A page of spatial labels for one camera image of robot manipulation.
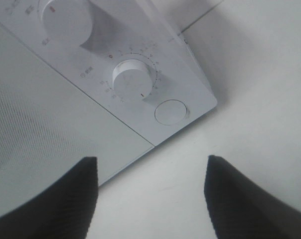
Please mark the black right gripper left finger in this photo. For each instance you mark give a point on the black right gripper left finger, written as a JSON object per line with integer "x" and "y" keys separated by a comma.
{"x": 62, "y": 211}

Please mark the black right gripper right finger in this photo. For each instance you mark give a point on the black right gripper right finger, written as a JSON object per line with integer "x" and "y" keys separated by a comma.
{"x": 240, "y": 209}

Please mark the white microwave door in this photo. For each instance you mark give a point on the white microwave door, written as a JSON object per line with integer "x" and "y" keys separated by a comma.
{"x": 47, "y": 125}

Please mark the round white door button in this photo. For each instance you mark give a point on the round white door button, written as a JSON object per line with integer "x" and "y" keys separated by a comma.
{"x": 170, "y": 112}

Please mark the white microwave oven body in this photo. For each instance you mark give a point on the white microwave oven body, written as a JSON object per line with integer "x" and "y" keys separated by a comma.
{"x": 122, "y": 30}

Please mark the lower white timer knob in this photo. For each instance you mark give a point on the lower white timer knob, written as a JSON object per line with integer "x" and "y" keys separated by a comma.
{"x": 132, "y": 80}

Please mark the upper white power knob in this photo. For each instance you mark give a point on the upper white power knob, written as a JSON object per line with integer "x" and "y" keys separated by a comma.
{"x": 67, "y": 21}

